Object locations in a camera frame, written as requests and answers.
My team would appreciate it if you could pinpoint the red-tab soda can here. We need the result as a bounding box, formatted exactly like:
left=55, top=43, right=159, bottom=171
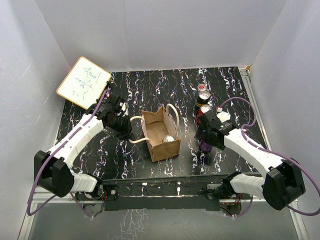
left=197, top=83, right=208, bottom=92

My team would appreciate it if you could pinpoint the purple soda can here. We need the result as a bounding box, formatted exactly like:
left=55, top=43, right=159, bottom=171
left=199, top=139, right=213, bottom=153

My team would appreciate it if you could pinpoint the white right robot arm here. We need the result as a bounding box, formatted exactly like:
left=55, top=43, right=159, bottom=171
left=195, top=110, right=306, bottom=211

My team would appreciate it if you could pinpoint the small white whiteboard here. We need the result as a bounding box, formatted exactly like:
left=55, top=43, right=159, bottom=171
left=56, top=56, right=111, bottom=110

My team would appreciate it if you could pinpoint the red soda can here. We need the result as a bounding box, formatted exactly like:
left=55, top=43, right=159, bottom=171
left=162, top=134, right=175, bottom=143

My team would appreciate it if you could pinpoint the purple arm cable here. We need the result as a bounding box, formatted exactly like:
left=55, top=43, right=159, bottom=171
left=218, top=97, right=320, bottom=221
left=26, top=92, right=112, bottom=216

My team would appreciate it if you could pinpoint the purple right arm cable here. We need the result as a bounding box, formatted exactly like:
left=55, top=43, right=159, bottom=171
left=218, top=97, right=320, bottom=221

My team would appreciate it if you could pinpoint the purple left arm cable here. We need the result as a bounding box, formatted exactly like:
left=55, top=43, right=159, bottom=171
left=26, top=92, right=112, bottom=216

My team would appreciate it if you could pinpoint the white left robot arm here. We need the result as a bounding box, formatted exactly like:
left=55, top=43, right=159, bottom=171
left=34, top=92, right=135, bottom=200

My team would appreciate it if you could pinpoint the red coke can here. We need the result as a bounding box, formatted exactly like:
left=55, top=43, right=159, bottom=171
left=196, top=104, right=212, bottom=124

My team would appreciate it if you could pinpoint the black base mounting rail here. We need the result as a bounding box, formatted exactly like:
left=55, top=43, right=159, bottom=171
left=82, top=172, right=253, bottom=213

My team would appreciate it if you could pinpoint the aluminium frame profile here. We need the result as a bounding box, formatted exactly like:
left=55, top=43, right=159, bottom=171
left=18, top=178, right=308, bottom=240

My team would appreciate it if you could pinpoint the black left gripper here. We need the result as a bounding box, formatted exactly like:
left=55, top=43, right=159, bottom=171
left=107, top=113, right=136, bottom=143

